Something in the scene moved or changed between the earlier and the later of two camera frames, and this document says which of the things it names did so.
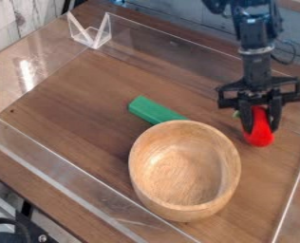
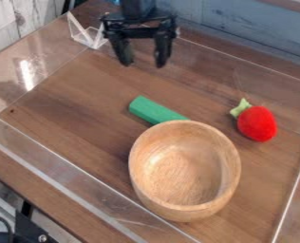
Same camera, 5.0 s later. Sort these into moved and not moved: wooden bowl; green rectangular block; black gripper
Moved: black gripper
Not moved: wooden bowl; green rectangular block
